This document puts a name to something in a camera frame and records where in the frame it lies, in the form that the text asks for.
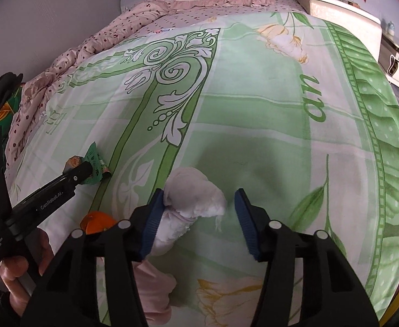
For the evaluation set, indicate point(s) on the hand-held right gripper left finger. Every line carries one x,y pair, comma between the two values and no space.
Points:
151,224

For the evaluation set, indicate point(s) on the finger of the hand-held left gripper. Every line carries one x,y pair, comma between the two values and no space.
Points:
80,173

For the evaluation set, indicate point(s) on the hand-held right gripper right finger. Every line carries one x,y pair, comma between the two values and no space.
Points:
243,224

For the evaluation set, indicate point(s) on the green foil wrapper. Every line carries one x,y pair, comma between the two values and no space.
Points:
95,158

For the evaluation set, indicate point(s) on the orange fruit peel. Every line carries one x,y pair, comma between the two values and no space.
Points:
95,221

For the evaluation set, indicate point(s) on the white tissue wad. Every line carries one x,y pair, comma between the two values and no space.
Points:
192,194

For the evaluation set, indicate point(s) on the pink cloth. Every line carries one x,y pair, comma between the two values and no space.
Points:
155,286

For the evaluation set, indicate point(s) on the yellow round bin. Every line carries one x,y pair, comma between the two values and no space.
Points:
388,315

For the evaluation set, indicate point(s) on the person's left hand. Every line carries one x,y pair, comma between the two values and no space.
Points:
14,279

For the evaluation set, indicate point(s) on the green printed blanket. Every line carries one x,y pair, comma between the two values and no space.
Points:
237,126

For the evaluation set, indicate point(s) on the pink dotted quilt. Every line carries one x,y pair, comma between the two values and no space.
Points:
49,75

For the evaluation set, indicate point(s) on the pink dotted bed sheet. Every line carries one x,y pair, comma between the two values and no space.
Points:
254,10

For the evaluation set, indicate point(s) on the cream nightstand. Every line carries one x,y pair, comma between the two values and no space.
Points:
349,20

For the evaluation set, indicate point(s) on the baby bottle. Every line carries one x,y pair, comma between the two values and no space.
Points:
390,29

